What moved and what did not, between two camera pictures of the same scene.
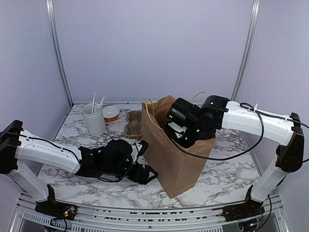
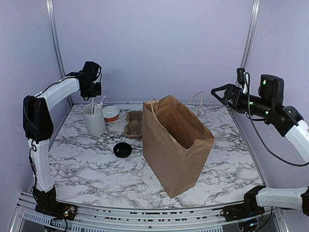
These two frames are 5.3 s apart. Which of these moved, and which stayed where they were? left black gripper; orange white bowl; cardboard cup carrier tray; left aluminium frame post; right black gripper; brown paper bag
Moved: right black gripper; left black gripper
Stayed: left aluminium frame post; brown paper bag; orange white bowl; cardboard cup carrier tray
